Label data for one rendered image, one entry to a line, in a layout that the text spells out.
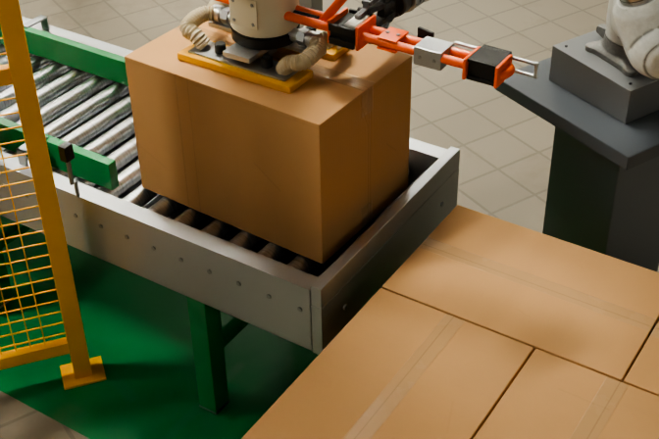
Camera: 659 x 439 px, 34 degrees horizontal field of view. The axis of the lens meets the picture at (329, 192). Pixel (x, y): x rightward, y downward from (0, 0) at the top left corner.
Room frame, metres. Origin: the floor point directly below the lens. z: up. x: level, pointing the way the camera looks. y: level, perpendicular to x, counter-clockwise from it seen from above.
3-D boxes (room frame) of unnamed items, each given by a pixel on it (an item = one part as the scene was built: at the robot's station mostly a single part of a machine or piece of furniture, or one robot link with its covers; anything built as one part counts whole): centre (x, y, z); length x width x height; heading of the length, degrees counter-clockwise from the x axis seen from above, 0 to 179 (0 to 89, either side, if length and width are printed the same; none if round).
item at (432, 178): (2.20, -0.16, 0.58); 0.70 x 0.03 x 0.06; 147
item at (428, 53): (2.16, -0.24, 1.07); 0.07 x 0.07 x 0.04; 57
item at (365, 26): (2.27, -0.06, 1.08); 0.10 x 0.08 x 0.06; 147
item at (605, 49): (2.57, -0.80, 0.88); 0.22 x 0.18 x 0.06; 29
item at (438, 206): (2.19, -0.16, 0.48); 0.70 x 0.03 x 0.15; 147
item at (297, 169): (2.39, 0.15, 0.75); 0.60 x 0.40 x 0.40; 54
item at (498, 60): (2.08, -0.35, 1.08); 0.08 x 0.07 x 0.05; 57
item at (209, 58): (2.33, 0.20, 0.98); 0.34 x 0.10 x 0.05; 57
